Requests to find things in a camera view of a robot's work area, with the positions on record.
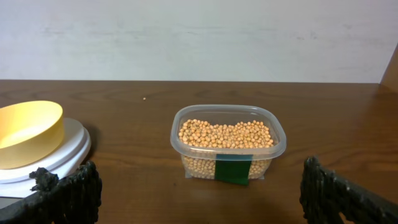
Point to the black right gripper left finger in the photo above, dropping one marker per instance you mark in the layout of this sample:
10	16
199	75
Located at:
72	199

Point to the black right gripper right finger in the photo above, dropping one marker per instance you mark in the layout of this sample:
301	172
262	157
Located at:
325	196

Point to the white digital kitchen scale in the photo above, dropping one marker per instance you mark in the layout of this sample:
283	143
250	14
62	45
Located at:
16	183

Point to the yellow plastic bowl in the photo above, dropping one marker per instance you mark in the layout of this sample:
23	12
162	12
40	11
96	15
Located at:
29	132

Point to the green tape strip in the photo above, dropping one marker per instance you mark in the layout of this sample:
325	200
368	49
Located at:
233	168

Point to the clear plastic container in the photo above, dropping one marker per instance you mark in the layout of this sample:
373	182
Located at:
230	115

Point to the soybeans pile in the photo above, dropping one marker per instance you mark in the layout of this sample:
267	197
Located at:
203	138

